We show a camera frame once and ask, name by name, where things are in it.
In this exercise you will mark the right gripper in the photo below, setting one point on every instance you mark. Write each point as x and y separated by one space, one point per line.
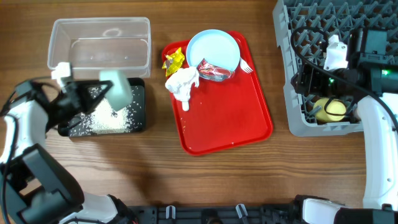
308 83

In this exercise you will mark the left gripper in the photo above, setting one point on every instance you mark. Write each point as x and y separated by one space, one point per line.
69 92

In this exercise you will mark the mint green bowl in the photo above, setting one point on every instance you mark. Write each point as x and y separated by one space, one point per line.
120 94

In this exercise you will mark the yellow snack wrapper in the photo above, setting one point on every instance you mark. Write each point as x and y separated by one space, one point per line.
173 62

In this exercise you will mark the white napkin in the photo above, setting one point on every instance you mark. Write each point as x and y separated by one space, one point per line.
180 83

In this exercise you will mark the red foil snack wrapper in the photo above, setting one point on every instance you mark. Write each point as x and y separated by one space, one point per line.
212 72

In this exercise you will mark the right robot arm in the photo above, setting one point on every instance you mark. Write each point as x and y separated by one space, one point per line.
374 88

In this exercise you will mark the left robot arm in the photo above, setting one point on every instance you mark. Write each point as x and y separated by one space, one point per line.
35 188

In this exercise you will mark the grey dishwasher rack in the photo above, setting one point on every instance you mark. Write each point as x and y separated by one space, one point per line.
335 18

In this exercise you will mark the clear plastic waste bin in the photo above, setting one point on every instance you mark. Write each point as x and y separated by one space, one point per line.
94 44

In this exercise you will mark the black tray with rice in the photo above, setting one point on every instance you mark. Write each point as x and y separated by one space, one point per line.
105 120

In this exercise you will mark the yellow cup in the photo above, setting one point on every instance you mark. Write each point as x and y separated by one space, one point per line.
333 112

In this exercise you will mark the white plastic fork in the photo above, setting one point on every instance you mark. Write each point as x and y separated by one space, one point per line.
244 66

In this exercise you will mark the red serving tray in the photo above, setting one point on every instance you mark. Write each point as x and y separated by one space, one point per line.
223 115

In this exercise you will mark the light blue plate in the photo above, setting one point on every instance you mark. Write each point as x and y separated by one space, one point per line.
217 47

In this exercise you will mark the white plastic spoon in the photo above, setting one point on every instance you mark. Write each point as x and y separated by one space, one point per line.
185 105

